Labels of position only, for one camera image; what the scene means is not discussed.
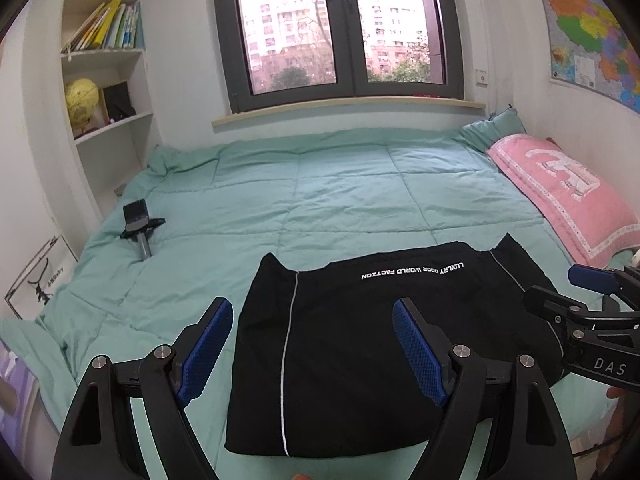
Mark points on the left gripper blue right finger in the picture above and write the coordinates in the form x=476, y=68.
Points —
x=426, y=349

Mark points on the yellow globe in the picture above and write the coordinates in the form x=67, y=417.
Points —
x=82, y=98

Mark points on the pink embroidered pillow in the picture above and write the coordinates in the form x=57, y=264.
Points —
x=593, y=222

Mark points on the teal quilted bedspread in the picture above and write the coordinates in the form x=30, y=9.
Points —
x=308, y=200

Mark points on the black jacket with white stripe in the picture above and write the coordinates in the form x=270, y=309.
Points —
x=318, y=371

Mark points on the white framed calligraphy picture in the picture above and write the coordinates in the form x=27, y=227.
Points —
x=50, y=268

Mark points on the white wall socket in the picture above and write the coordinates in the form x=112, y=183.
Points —
x=481, y=78

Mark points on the leaning yellow book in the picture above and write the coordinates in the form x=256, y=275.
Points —
x=92, y=34

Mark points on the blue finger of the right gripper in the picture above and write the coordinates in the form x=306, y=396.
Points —
x=597, y=280

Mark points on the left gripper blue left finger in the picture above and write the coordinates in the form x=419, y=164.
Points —
x=197, y=349

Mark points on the teal pillow behind pink pillow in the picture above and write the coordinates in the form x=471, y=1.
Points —
x=492, y=129

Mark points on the row of white green books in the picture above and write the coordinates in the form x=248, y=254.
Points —
x=123, y=30

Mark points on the white bookshelf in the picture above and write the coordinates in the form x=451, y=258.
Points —
x=111, y=154

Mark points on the right hand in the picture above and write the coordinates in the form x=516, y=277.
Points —
x=614, y=431

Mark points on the dark framed window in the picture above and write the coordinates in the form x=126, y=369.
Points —
x=278, y=52

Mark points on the black box on shelf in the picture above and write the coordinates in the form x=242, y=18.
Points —
x=117, y=102

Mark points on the black camera on small tripod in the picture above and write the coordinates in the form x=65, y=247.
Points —
x=139, y=226

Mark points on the colourful wall map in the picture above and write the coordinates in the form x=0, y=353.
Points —
x=589, y=49

